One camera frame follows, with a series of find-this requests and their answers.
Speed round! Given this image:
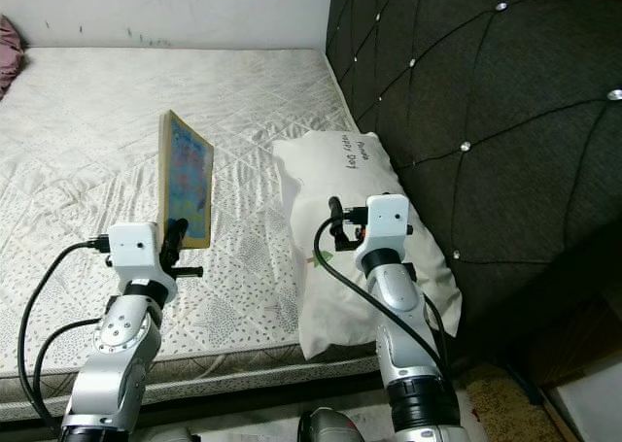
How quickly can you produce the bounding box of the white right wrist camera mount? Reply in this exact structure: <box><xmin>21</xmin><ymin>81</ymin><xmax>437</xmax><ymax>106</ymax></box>
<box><xmin>364</xmin><ymin>193</ymin><xmax>411</xmax><ymax>258</ymax></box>

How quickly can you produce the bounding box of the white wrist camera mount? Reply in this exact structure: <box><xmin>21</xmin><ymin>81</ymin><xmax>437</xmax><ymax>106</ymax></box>
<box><xmin>364</xmin><ymin>193</ymin><xmax>411</xmax><ymax>258</ymax></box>
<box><xmin>107</xmin><ymin>221</ymin><xmax>178</xmax><ymax>297</ymax></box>

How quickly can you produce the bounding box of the colourful children's book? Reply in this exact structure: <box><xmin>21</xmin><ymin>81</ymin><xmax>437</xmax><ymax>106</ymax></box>
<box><xmin>158</xmin><ymin>109</ymin><xmax>215</xmax><ymax>251</ymax></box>

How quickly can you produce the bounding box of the dotted fabric bed base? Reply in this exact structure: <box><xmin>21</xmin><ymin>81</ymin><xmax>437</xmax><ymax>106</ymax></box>
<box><xmin>0</xmin><ymin>374</ymin><xmax>380</xmax><ymax>428</ymax></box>

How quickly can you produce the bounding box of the purple duvet with cartoon print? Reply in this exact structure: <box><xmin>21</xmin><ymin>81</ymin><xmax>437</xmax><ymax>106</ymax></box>
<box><xmin>0</xmin><ymin>17</ymin><xmax>28</xmax><ymax>98</ymax></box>

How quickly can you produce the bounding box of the white quilted mattress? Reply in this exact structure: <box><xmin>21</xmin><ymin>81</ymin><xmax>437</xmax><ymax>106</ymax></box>
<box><xmin>0</xmin><ymin>47</ymin><xmax>380</xmax><ymax>404</ymax></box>

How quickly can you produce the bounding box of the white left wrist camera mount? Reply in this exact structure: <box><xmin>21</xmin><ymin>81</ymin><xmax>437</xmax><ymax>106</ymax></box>
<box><xmin>107</xmin><ymin>221</ymin><xmax>178</xmax><ymax>297</ymax></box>

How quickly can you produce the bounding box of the white pillow with tree print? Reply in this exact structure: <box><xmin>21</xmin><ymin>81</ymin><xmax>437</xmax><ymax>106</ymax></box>
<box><xmin>272</xmin><ymin>131</ymin><xmax>463</xmax><ymax>360</ymax></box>

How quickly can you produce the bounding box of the black tufted headboard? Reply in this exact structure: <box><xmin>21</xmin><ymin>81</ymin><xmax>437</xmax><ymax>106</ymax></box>
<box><xmin>326</xmin><ymin>0</ymin><xmax>622</xmax><ymax>385</ymax></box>

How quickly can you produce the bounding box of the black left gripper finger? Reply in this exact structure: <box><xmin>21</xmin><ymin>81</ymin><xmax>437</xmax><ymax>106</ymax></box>
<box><xmin>161</xmin><ymin>218</ymin><xmax>190</xmax><ymax>268</ymax></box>

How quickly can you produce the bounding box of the silver right robot leg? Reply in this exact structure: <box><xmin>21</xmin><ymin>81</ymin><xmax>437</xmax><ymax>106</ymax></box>
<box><xmin>296</xmin><ymin>408</ymin><xmax>380</xmax><ymax>442</ymax></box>

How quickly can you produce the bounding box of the brown shaggy rug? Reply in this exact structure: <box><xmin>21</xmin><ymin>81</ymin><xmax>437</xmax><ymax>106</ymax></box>
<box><xmin>457</xmin><ymin>364</ymin><xmax>545</xmax><ymax>442</ymax></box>

